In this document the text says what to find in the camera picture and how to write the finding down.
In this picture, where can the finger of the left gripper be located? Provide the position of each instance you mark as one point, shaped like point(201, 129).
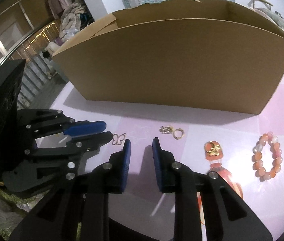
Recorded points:
point(38, 123)
point(42, 168)

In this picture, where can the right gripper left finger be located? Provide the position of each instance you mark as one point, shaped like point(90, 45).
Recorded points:
point(78, 207)

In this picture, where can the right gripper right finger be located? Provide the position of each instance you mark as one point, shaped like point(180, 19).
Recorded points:
point(208, 196)

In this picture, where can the gold butterfly pendant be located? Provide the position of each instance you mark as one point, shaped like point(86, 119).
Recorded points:
point(118, 139)

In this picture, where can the gold hoop earring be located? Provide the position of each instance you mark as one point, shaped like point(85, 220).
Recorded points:
point(177, 133)

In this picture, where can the pile of clothes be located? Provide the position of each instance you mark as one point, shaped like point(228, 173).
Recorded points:
point(73, 16)

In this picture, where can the brown cardboard box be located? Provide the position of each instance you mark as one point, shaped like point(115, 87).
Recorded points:
point(210, 54)

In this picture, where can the grey green pillow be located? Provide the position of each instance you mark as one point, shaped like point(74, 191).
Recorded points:
point(266, 13)

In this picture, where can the wooden chair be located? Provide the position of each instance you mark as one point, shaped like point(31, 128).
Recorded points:
point(265, 2)

